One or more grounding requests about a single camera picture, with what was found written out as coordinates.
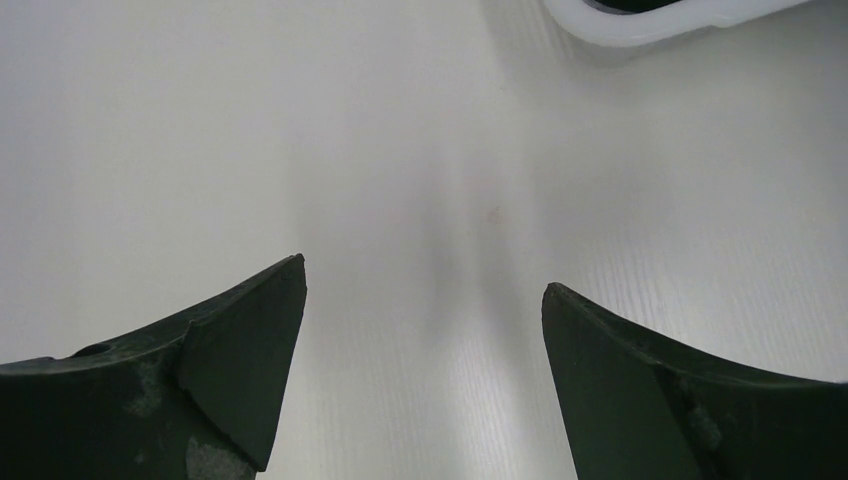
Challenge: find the white plastic basket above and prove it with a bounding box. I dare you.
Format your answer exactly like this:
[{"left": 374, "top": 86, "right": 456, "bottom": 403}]
[{"left": 543, "top": 0, "right": 805, "bottom": 48}]

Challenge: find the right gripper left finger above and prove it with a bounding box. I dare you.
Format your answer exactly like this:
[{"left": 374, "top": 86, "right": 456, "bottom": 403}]
[{"left": 1, "top": 254, "right": 307, "bottom": 479}]

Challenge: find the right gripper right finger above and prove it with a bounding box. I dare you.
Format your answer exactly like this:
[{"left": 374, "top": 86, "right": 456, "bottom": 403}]
[{"left": 541, "top": 283, "right": 847, "bottom": 479}]

